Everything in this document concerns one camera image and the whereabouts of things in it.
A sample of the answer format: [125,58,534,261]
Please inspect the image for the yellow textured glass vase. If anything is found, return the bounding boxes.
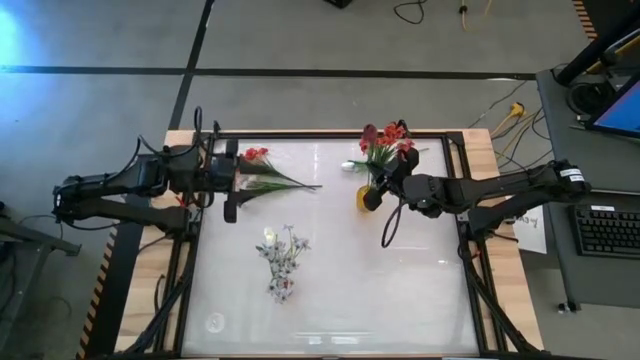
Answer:
[355,184,375,213]

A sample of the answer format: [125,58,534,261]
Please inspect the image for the black panel striped edge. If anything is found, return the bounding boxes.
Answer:
[74,152,161,360]

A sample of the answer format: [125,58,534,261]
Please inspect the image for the black floor cable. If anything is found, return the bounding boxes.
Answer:
[392,0,430,26]

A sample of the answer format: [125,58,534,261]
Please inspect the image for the yellow floor cable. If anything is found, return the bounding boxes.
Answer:
[489,101,527,140]
[458,0,495,32]

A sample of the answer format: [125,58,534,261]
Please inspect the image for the grey keyboard desk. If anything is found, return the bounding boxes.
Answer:
[542,187,640,310]

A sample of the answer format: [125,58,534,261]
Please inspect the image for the grey metal stand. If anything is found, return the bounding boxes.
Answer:
[0,199,84,360]

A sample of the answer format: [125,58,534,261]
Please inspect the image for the white patterned flower bunch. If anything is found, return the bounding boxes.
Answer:
[254,223,313,306]

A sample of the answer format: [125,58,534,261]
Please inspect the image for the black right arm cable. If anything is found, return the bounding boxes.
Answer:
[379,196,405,250]

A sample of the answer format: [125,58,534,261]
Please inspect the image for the orange flower bunch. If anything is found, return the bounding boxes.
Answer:
[349,121,417,190]
[239,146,324,191]

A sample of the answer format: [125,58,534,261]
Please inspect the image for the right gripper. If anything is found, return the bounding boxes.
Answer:
[361,146,426,212]

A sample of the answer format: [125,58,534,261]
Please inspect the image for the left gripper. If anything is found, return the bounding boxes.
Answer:
[202,138,274,225]

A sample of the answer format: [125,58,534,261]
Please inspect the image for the black aluminium table frame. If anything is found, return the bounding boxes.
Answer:
[117,119,544,360]

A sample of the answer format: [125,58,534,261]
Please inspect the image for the white flower bunch green leaves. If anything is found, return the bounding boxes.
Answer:
[234,174,324,197]

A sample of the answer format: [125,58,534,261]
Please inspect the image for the laptop with blue screen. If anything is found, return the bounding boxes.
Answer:
[585,72,640,140]

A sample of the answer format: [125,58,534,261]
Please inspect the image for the white paper sheet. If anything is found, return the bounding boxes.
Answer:
[513,201,550,256]

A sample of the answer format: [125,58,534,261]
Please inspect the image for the dark red tulip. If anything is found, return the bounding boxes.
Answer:
[360,122,380,151]

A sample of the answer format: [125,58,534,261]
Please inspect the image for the black keyboard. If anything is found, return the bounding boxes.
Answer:
[568,203,640,261]

